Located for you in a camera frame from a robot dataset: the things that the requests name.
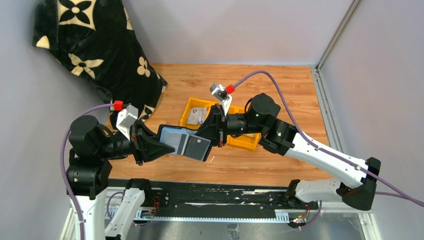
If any black credit card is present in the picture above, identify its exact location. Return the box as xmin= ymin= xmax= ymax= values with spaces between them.
xmin=183 ymin=135 xmax=211 ymax=162

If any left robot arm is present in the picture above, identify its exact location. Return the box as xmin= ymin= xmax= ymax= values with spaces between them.
xmin=65 ymin=115 xmax=175 ymax=240

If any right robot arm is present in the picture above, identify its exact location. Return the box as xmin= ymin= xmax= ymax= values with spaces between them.
xmin=195 ymin=93 xmax=381 ymax=211

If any silver cards stack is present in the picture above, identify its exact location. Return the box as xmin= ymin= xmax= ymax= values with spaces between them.
xmin=186 ymin=107 xmax=208 ymax=125

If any middle yellow bin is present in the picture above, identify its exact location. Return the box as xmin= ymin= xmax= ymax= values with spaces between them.
xmin=208 ymin=101 xmax=245 ymax=114

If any yellow bin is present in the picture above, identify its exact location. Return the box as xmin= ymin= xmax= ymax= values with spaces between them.
xmin=179 ymin=97 xmax=213 ymax=130
xmin=226 ymin=106 xmax=263 ymax=152
xmin=208 ymin=101 xmax=245 ymax=114

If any left yellow bin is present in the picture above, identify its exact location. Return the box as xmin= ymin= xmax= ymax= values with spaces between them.
xmin=179 ymin=97 xmax=213 ymax=130

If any right yellow bin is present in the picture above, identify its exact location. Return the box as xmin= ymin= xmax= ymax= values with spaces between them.
xmin=226 ymin=106 xmax=263 ymax=152

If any black floral blanket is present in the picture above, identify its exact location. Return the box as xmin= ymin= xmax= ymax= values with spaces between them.
xmin=32 ymin=0 xmax=168 ymax=121

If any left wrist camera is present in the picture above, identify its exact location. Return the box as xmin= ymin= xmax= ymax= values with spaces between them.
xmin=116 ymin=104 xmax=139 ymax=141

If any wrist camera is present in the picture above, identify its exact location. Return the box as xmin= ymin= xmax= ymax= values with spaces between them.
xmin=116 ymin=104 xmax=139 ymax=141
xmin=209 ymin=83 xmax=235 ymax=116

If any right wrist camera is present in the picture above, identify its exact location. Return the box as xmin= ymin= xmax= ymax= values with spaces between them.
xmin=209 ymin=83 xmax=235 ymax=116

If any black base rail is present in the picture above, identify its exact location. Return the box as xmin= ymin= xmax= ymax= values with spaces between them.
xmin=105 ymin=179 xmax=319 ymax=220

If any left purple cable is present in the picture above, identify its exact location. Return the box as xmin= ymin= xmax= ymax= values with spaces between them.
xmin=60 ymin=100 xmax=124 ymax=240

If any purple cable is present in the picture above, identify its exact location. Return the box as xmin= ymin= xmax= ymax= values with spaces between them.
xmin=225 ymin=70 xmax=424 ymax=229
xmin=60 ymin=100 xmax=124 ymax=240

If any aluminium frame post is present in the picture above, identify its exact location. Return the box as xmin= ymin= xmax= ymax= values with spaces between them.
xmin=315 ymin=0 xmax=363 ymax=72

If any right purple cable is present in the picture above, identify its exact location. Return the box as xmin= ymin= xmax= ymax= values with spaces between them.
xmin=225 ymin=70 xmax=424 ymax=229

